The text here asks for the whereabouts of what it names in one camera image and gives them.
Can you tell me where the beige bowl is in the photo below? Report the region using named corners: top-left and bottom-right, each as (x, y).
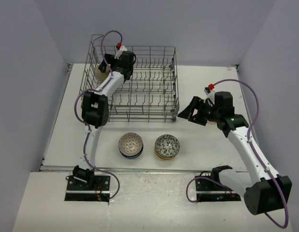
top-left (206, 121), bottom-right (217, 127)
top-left (94, 66), bottom-right (110, 82)

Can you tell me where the blue white floral bowl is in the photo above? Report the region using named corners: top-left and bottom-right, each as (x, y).
top-left (120, 151), bottom-right (142, 159)

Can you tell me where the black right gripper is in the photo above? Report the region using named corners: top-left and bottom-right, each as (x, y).
top-left (178, 96), bottom-right (221, 126)

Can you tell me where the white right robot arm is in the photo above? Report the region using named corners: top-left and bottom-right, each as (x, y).
top-left (178, 91), bottom-right (292, 215)

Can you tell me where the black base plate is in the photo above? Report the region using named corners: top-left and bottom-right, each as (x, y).
top-left (64, 175), bottom-right (111, 203)
top-left (195, 179), bottom-right (241, 203)

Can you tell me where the beige front bowl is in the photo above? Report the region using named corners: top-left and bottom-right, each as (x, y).
top-left (206, 121), bottom-right (217, 127)

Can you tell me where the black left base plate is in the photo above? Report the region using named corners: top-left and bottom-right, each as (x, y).
top-left (64, 175), bottom-right (111, 203)

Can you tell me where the pink patterned bowl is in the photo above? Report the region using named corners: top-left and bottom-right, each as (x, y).
top-left (154, 134), bottom-right (180, 157)

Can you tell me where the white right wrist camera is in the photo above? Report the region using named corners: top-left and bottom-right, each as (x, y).
top-left (204, 84), bottom-right (215, 106)

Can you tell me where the brown lattice pattern bowl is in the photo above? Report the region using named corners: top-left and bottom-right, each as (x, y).
top-left (118, 132), bottom-right (143, 155)

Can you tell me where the yellow teal flower bowl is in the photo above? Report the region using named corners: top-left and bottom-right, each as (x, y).
top-left (156, 155), bottom-right (176, 160)

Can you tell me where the grey wire dish rack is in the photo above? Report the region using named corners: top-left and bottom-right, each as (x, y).
top-left (79, 34), bottom-right (180, 123)

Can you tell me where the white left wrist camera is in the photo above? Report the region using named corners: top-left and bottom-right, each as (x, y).
top-left (114, 42), bottom-right (127, 59)

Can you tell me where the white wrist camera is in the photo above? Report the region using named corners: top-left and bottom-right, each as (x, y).
top-left (114, 42), bottom-right (127, 59)
top-left (204, 84), bottom-right (215, 106)

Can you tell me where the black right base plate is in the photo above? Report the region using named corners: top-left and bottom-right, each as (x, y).
top-left (195, 179), bottom-right (241, 203)

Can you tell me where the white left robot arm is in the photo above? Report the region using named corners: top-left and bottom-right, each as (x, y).
top-left (73, 51), bottom-right (136, 190)

